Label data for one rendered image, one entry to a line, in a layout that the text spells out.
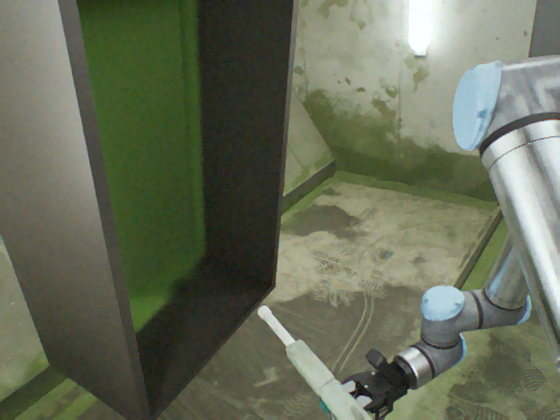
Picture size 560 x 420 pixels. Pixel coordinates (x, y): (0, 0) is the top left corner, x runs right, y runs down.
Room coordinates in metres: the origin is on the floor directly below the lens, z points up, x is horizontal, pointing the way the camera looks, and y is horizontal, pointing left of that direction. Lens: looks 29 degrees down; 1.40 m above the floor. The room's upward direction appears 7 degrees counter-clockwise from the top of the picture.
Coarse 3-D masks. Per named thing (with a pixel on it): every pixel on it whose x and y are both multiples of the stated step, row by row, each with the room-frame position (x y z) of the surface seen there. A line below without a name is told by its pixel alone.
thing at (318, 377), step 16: (272, 320) 0.92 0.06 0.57; (288, 336) 0.85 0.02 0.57; (288, 352) 0.79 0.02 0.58; (304, 352) 0.78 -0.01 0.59; (304, 368) 0.73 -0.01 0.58; (320, 368) 0.72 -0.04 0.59; (320, 384) 0.68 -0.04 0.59; (336, 384) 0.67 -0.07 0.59; (336, 400) 0.63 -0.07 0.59; (352, 400) 0.62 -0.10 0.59; (336, 416) 0.61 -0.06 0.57; (352, 416) 0.58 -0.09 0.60; (368, 416) 0.58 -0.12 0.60
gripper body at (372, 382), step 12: (396, 360) 0.75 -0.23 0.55; (372, 372) 0.72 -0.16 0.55; (408, 372) 0.71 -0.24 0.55; (360, 384) 0.70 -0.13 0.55; (372, 384) 0.69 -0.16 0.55; (384, 384) 0.69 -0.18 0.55; (396, 384) 0.70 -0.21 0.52; (408, 384) 0.70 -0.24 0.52; (396, 396) 0.70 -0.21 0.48; (384, 408) 0.67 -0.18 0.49
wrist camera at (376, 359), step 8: (368, 352) 0.72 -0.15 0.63; (376, 352) 0.71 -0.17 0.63; (368, 360) 0.70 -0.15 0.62; (376, 360) 0.69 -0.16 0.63; (384, 360) 0.69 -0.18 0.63; (376, 368) 0.69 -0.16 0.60; (384, 368) 0.68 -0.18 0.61; (392, 368) 0.69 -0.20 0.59; (392, 376) 0.69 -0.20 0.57; (400, 376) 0.70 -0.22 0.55
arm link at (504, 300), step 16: (512, 256) 0.71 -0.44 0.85; (496, 272) 0.75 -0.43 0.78; (512, 272) 0.71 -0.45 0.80; (496, 288) 0.74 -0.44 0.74; (512, 288) 0.71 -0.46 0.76; (528, 288) 0.71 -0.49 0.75; (480, 304) 0.76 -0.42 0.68; (496, 304) 0.74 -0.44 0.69; (512, 304) 0.73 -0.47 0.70; (528, 304) 0.75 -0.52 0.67; (480, 320) 0.74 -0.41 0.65; (496, 320) 0.74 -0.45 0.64; (512, 320) 0.74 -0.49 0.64
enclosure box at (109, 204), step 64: (0, 0) 0.67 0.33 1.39; (64, 0) 0.61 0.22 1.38; (128, 0) 1.16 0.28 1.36; (192, 0) 1.28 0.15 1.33; (256, 0) 1.17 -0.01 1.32; (0, 64) 0.70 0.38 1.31; (64, 64) 0.62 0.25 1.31; (128, 64) 1.16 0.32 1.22; (192, 64) 1.30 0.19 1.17; (256, 64) 1.18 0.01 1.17; (0, 128) 0.75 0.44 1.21; (64, 128) 0.65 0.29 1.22; (128, 128) 1.16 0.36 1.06; (192, 128) 1.33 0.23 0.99; (256, 128) 1.20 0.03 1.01; (0, 192) 0.81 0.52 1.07; (64, 192) 0.68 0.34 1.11; (128, 192) 1.15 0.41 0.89; (192, 192) 1.36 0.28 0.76; (256, 192) 1.21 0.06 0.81; (64, 256) 0.73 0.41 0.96; (128, 256) 1.15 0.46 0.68; (192, 256) 1.35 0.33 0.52; (256, 256) 1.23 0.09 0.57; (64, 320) 0.79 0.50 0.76; (128, 320) 0.68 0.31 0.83; (192, 320) 1.06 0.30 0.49; (128, 384) 0.70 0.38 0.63
